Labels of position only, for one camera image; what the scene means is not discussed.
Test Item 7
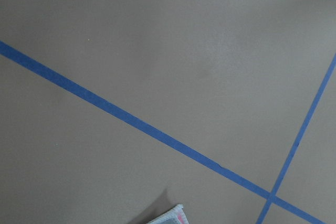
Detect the pink towel grey edge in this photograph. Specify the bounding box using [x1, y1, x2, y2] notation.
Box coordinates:
[148, 204, 189, 224]

